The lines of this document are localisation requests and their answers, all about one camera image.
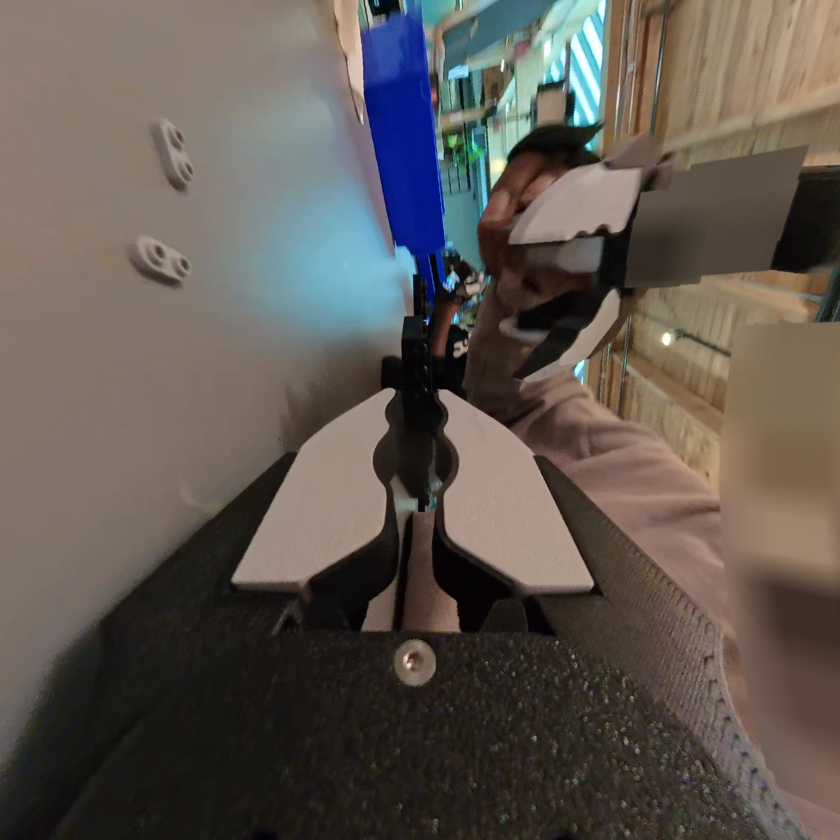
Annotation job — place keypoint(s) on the studio light panel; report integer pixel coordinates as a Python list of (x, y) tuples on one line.
[(551, 105)]

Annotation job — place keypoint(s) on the grey slanted board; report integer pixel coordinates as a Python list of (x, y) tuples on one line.
[(485, 33)]

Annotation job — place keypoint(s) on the person's right forearm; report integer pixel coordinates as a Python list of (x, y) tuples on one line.
[(623, 472)]

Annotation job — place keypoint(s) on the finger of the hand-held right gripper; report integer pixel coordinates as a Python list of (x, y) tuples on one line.
[(577, 203), (590, 334)]

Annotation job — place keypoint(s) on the blue plastic bin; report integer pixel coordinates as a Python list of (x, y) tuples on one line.
[(400, 131)]

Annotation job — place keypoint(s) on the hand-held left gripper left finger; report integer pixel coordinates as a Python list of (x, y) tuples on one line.
[(328, 499)]

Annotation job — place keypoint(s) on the light grey two-hole link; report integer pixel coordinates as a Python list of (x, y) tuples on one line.
[(174, 154), (159, 259)]

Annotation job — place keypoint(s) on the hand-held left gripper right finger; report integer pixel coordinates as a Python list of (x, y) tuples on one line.
[(512, 512)]

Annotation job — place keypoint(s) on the person's right hand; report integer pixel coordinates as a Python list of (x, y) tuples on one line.
[(505, 197)]

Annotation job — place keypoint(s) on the black brick plate assembly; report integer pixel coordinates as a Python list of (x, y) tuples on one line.
[(415, 367)]

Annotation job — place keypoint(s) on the grey desk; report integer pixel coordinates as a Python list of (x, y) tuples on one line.
[(197, 394)]

